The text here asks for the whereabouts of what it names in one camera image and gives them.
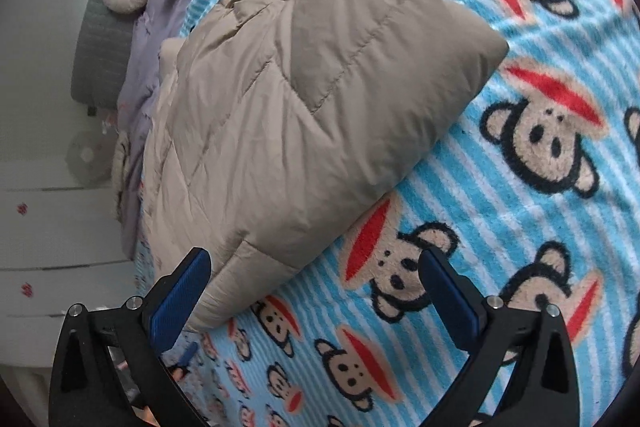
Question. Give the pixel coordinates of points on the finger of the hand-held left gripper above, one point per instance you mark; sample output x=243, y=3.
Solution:
x=189, y=352

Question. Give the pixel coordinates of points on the monkey printed blue blanket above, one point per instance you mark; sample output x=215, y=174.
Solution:
x=500, y=217

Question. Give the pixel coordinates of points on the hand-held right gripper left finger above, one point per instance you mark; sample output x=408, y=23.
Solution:
x=177, y=297

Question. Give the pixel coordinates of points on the purple duvet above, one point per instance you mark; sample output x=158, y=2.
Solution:
x=145, y=62

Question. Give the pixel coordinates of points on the white fan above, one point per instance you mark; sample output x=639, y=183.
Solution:
x=87, y=154

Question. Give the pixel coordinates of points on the beige puffer jacket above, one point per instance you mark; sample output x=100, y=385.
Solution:
x=300, y=107

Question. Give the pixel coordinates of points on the white wardrobe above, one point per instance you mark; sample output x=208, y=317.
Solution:
x=50, y=227

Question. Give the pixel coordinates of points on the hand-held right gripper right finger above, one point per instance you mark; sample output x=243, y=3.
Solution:
x=447, y=299

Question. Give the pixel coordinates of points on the grey quilted headboard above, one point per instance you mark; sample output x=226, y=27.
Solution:
x=100, y=57

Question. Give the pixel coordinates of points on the cream folded garment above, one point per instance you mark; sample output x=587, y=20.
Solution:
x=121, y=162

